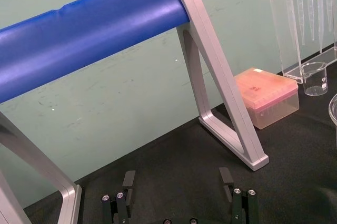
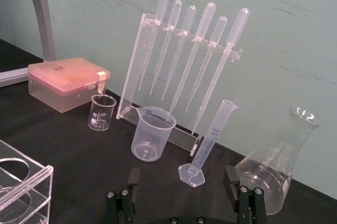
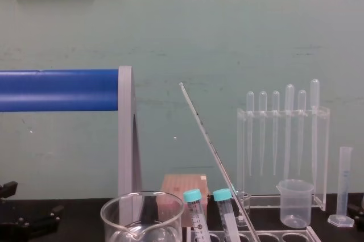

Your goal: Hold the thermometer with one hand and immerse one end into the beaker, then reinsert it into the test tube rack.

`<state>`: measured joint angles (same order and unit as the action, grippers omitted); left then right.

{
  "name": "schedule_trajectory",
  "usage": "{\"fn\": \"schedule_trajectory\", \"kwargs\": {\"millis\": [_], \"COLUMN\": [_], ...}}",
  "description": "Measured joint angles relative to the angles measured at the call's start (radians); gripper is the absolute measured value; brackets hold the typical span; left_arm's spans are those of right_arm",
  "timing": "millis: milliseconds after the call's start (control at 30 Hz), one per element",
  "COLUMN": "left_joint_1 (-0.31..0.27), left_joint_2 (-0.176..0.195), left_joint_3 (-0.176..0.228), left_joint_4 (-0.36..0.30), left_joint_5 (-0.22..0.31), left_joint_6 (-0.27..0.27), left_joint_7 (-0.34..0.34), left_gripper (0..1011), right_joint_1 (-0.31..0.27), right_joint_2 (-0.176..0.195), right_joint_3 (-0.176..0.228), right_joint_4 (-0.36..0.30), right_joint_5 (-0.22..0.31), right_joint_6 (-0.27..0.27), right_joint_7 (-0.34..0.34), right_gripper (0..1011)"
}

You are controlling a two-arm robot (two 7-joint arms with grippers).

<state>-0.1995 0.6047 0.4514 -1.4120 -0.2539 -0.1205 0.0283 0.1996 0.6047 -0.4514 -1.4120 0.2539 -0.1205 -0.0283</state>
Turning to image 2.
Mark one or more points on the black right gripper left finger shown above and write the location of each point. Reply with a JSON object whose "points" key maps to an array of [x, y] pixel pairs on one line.
{"points": [[119, 208]]}

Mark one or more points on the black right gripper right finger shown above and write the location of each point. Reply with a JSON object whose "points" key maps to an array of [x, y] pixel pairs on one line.
{"points": [[247, 205]]}

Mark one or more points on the clear plastic beaker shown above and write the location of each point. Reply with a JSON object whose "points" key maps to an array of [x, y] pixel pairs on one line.
{"points": [[151, 140]]}

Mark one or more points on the small glass beaker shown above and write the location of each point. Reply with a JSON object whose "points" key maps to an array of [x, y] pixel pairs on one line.
{"points": [[101, 114]]}

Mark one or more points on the clear acrylic test tube rack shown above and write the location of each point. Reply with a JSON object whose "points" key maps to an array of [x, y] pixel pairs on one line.
{"points": [[23, 182]]}

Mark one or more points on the clear acrylic pipette rack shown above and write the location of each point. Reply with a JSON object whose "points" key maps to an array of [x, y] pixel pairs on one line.
{"points": [[131, 76]]}

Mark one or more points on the glass conical flask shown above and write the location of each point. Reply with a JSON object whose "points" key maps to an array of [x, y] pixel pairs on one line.
{"points": [[273, 171]]}

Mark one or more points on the black table cloth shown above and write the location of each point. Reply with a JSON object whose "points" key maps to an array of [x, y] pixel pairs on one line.
{"points": [[87, 161]]}

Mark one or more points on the plastic graduated cylinder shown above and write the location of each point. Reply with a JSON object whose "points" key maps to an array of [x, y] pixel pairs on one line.
{"points": [[210, 140]]}

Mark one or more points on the pink-lidded pipette tip box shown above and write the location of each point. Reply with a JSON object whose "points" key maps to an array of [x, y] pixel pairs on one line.
{"points": [[63, 76]]}

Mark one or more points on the clear plastic transfer pipette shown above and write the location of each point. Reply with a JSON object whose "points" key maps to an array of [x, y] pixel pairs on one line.
{"points": [[174, 13], [189, 19], [206, 20], [238, 26], [161, 8], [218, 30]]}

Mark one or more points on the pale green wall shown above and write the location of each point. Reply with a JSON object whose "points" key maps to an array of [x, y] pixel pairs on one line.
{"points": [[276, 50]]}

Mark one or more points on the grey metal stand frame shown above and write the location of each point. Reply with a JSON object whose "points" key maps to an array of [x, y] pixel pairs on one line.
{"points": [[44, 24]]}

